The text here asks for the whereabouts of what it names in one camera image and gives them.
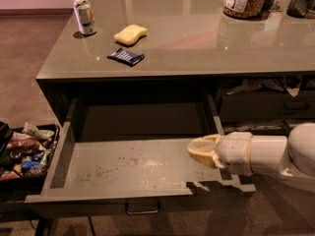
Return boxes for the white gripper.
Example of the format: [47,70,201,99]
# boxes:
[187,132,253,176]

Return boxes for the grey drawer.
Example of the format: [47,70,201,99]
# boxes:
[26,95,256,218]
[219,90,315,122]

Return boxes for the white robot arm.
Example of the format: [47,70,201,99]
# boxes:
[187,123,315,192]

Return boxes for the white packets in drawer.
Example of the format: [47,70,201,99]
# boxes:
[222,121,290,135]

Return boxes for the grey drawer cabinet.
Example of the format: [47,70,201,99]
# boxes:
[37,0,315,132]

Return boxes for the blue snack bar wrapper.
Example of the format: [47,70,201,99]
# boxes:
[107,48,145,67]

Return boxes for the yellow sponge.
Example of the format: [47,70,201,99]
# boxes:
[114,25,148,46]

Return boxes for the large clear nut jar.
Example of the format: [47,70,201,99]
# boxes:
[222,0,265,19]

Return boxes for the dark glass pitcher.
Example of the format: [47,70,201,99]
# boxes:
[286,0,314,18]

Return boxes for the green snack bag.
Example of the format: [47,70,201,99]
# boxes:
[23,122,54,141]

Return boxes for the brown snack bag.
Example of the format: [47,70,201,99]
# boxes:
[7,138,40,149]

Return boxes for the white green soda can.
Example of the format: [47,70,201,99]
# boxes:
[74,0,96,35]

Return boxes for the black snack cart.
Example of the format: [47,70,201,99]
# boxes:
[0,122,60,236]

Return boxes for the blue snack packet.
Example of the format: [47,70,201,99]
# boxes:
[22,161,39,171]

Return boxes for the black power cable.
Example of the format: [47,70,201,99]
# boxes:
[88,215,96,236]

